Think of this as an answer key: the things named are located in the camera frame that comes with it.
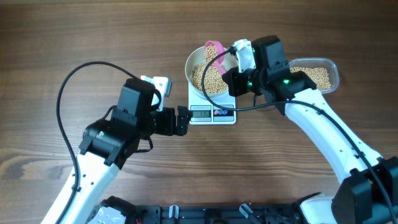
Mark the soybeans in bowl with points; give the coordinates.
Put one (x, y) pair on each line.
(213, 81)

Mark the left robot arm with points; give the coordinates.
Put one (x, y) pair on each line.
(107, 143)

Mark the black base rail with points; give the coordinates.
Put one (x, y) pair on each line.
(244, 213)

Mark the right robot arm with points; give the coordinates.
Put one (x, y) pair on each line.
(368, 182)

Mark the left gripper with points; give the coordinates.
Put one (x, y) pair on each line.
(169, 128)

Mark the white digital kitchen scale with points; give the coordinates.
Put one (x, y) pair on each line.
(204, 113)

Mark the soybeans in container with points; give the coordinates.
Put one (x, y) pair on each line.
(318, 75)

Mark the white bowl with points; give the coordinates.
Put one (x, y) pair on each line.
(194, 59)

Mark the pink plastic measuring scoop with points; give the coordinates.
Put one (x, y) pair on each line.
(220, 49)

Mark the clear plastic container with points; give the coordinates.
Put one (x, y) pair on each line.
(323, 63)

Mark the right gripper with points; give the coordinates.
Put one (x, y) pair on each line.
(232, 77)

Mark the soybeans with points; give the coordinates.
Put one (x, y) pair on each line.
(210, 52)
(213, 81)
(318, 75)

